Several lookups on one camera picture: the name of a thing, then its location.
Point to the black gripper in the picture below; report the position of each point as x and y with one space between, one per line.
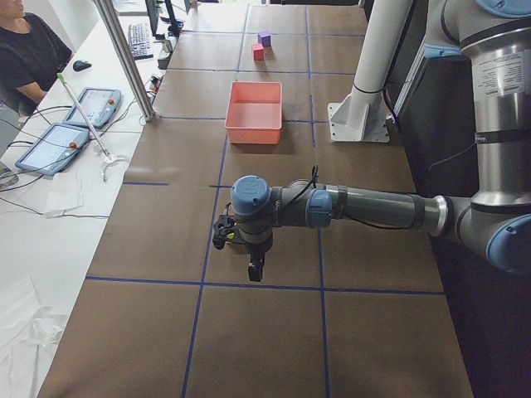
258 250

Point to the black computer mouse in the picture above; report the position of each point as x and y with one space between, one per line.
81 65

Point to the crumpled white cloth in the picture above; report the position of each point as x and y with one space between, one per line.
30 334

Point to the black keyboard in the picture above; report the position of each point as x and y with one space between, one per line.
139 40

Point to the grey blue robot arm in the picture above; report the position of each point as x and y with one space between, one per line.
495 222

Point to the aluminium frame post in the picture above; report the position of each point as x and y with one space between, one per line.
118 39

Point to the white camera pole mount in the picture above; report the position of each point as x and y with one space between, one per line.
361 116

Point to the purple foam block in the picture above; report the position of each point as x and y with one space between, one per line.
264 38

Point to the white paper sheet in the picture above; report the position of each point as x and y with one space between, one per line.
64 194

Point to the white grabber reacher stick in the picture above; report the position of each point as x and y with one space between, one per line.
110 158

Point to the upper teach pendant tablet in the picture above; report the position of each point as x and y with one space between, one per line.
99 104

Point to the pink foam block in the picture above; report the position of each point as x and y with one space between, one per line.
258 52

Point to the black monitor stand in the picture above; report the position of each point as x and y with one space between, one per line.
162 19

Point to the lower teach pendant tablet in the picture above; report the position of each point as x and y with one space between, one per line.
54 150

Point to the teach pendant tablet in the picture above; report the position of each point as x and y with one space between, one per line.
54 150
99 104

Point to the person in black shirt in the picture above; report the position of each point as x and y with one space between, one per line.
32 55

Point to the pink plastic bin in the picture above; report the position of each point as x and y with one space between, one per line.
254 113

